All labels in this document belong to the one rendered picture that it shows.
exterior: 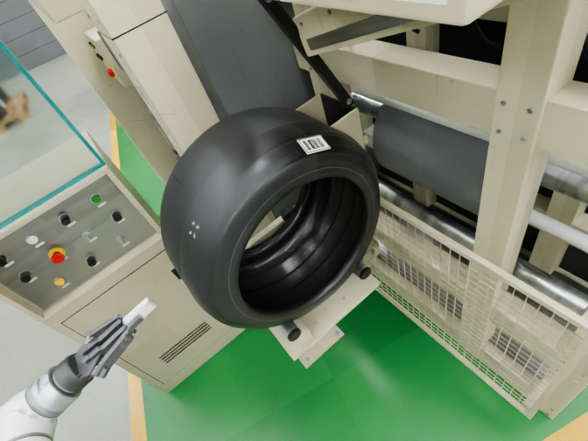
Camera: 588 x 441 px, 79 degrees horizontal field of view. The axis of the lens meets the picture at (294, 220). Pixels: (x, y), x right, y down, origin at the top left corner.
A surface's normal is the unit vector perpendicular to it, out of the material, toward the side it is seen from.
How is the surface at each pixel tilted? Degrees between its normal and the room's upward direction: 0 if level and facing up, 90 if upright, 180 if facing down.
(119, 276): 90
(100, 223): 90
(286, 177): 79
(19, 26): 90
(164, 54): 90
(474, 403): 0
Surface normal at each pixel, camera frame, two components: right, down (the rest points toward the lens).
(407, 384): -0.27, -0.65
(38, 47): 0.39, 0.60
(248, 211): 0.47, 0.40
